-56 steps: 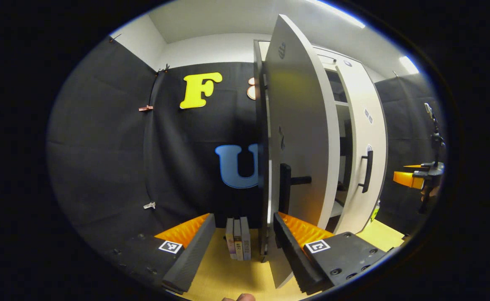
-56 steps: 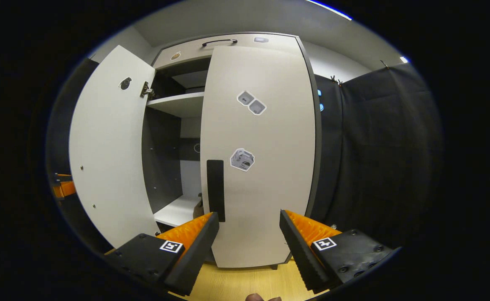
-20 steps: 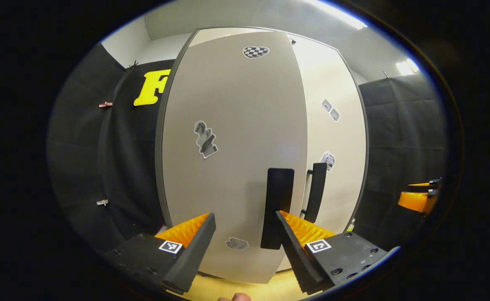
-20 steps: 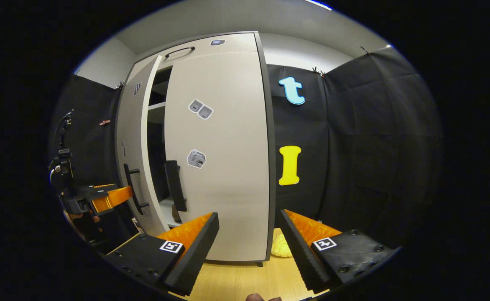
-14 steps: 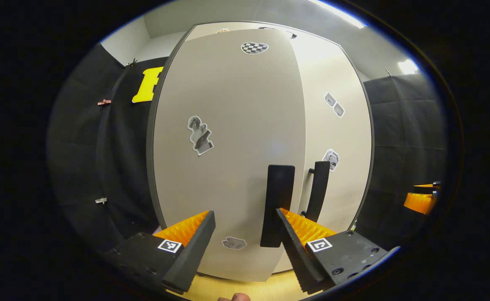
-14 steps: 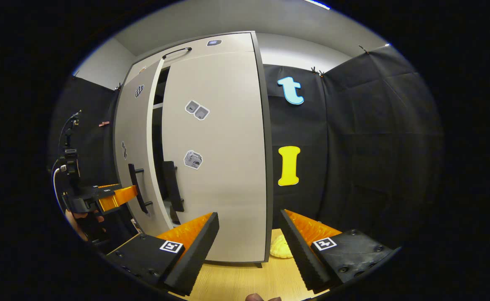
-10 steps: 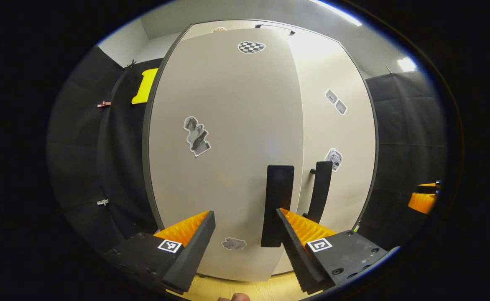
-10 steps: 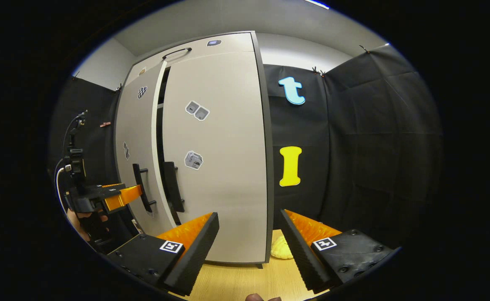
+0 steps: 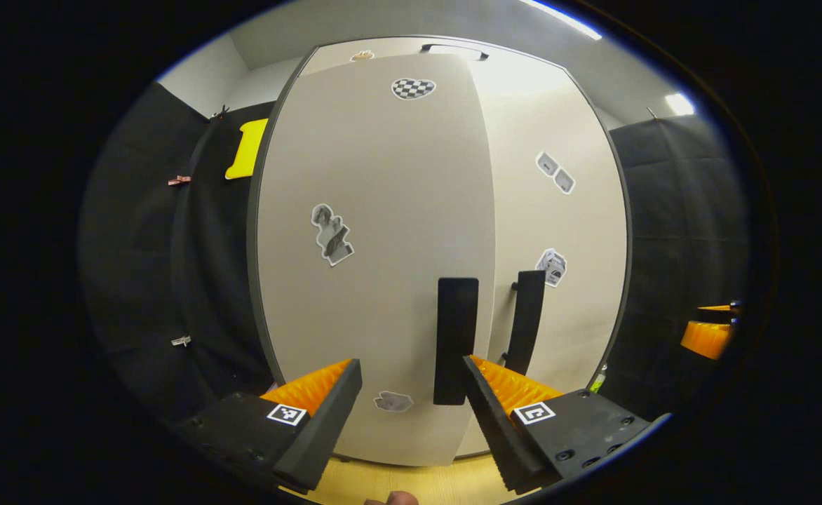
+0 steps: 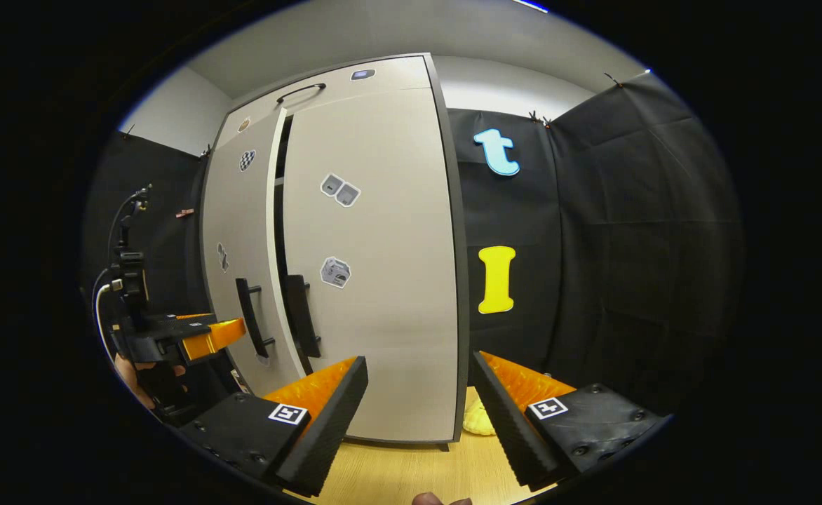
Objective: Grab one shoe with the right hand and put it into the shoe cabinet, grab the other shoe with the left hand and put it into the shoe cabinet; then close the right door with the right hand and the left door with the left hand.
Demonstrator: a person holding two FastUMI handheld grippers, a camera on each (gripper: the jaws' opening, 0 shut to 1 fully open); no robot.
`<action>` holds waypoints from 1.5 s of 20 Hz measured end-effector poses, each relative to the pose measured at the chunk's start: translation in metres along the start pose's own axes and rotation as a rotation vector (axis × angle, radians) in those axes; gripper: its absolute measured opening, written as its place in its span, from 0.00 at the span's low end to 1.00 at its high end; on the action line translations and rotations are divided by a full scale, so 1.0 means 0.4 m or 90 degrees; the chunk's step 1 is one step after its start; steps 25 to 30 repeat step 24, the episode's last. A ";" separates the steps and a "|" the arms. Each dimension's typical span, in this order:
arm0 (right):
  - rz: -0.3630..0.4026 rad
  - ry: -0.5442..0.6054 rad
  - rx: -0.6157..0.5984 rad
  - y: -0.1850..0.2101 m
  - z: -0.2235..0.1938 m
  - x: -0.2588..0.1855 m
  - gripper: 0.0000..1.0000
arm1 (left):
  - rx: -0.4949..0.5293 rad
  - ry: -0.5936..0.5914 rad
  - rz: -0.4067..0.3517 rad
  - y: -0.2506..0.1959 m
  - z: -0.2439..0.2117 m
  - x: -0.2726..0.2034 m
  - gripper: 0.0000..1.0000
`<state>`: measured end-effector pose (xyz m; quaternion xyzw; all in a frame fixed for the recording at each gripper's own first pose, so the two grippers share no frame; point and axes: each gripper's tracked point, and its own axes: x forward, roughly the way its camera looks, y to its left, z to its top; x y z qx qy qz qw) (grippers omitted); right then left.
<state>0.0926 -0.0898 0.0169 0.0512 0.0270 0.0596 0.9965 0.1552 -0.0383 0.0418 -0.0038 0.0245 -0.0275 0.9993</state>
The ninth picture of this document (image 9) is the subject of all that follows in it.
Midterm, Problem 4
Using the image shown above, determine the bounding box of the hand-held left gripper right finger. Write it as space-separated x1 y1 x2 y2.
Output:
462 354 664 495

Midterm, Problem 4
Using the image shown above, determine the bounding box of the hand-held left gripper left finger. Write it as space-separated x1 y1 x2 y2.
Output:
173 358 363 495

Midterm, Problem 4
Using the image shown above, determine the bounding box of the white shoe cabinet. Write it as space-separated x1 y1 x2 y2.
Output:
246 35 633 467

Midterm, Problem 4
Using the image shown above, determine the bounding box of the white cabinet door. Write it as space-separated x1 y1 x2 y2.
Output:
253 53 497 467
453 53 629 457

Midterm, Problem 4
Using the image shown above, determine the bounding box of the white cabinet drawer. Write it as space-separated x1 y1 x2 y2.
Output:
299 36 566 71

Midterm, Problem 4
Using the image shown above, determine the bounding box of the black door handle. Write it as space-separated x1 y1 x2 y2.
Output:
502 270 546 376

